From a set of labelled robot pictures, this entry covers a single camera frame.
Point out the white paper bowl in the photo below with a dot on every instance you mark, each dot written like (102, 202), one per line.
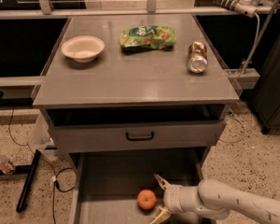
(83, 49)

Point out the dark cabinet at right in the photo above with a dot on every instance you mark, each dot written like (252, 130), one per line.
(265, 98)

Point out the silver soda can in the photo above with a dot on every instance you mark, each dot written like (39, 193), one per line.
(197, 57)

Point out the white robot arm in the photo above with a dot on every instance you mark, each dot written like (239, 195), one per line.
(214, 200)

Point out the crushed plastic bottle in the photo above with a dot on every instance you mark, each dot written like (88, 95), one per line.
(6, 166)

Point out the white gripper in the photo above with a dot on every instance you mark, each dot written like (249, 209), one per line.
(172, 197)

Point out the grey upper drawer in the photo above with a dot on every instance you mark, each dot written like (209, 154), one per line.
(98, 138)

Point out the grey drawer cabinet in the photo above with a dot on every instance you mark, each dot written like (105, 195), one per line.
(124, 88)

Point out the orange fruit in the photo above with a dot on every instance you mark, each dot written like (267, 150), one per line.
(146, 199)

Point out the grey open middle drawer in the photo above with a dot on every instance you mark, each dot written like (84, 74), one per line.
(109, 182)

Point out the green chip bag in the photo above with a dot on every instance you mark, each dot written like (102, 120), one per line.
(148, 37)

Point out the black bar on floor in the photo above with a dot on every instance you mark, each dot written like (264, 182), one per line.
(22, 203)

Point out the white power strip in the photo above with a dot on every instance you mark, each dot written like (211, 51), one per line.
(243, 7)

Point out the black drawer handle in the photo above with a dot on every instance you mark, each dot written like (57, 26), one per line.
(134, 137)

